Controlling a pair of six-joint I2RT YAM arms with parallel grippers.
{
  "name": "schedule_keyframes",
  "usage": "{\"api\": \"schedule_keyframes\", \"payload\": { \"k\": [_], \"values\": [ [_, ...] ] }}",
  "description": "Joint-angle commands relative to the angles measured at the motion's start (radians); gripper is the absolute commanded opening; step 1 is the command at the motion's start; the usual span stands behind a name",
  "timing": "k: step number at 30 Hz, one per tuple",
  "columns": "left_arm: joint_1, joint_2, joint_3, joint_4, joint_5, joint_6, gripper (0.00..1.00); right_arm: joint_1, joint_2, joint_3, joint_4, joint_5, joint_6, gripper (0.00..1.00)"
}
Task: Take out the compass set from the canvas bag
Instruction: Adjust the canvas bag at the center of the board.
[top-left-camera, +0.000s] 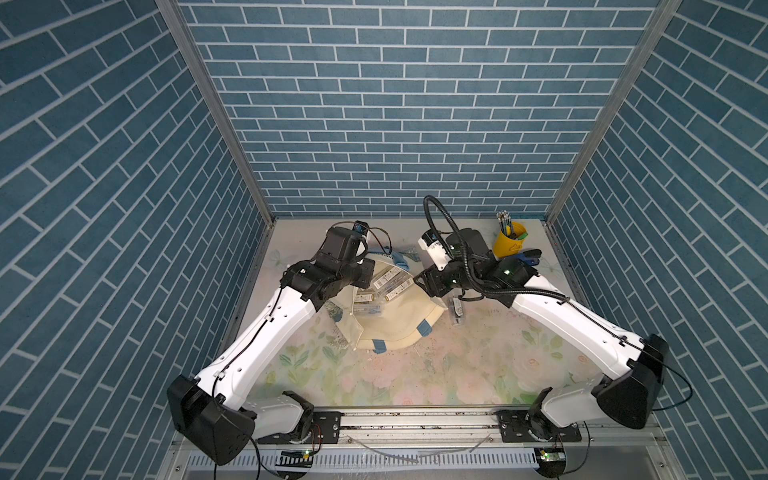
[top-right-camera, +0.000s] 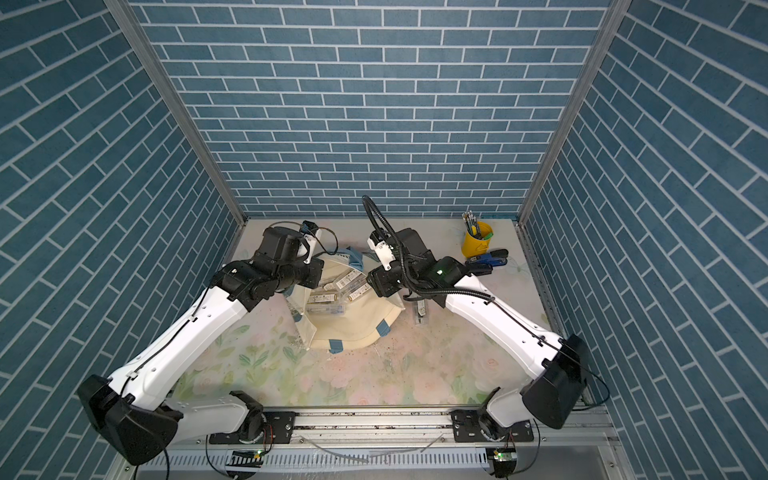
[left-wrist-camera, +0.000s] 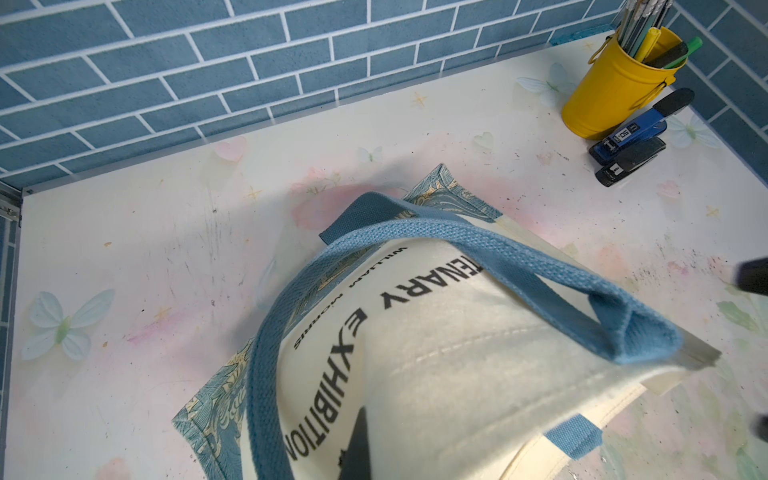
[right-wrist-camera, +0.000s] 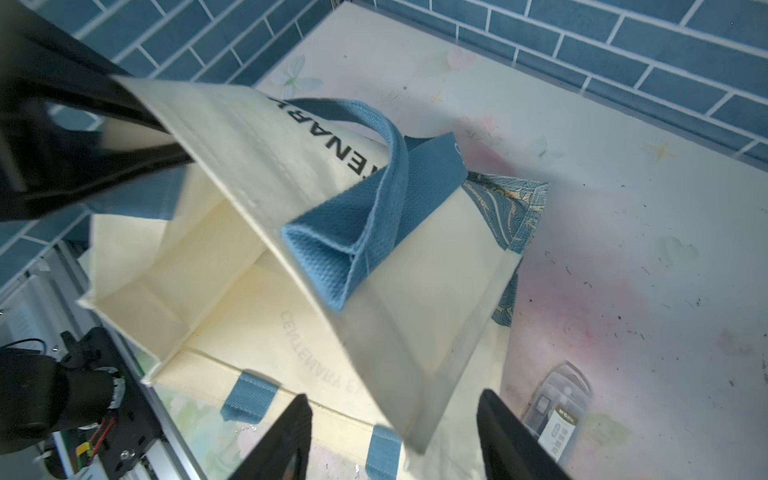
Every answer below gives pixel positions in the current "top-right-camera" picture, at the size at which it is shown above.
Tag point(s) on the cream canvas tote bag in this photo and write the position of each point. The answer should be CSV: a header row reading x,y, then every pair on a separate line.
x,y
364,321

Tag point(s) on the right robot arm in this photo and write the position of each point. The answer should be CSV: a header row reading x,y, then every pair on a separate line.
x,y
557,368

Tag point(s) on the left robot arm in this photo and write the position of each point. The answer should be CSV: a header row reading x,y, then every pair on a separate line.
x,y
129,408

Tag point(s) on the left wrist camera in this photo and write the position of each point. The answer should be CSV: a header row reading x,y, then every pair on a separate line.
x,y
309,229

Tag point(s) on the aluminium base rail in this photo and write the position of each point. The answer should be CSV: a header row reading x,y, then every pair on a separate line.
x,y
404,442

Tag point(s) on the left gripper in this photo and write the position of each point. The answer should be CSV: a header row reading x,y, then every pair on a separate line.
x,y
315,266

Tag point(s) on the yellow pen holder cup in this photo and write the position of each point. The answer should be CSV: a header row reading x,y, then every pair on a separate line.
x,y
477,240

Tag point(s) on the clear compass set case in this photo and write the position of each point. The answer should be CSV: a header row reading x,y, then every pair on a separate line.
x,y
420,312

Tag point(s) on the blue stapler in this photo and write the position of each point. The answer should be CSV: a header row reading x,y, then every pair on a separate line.
x,y
493,258

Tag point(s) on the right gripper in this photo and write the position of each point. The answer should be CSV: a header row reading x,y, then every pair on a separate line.
x,y
381,282

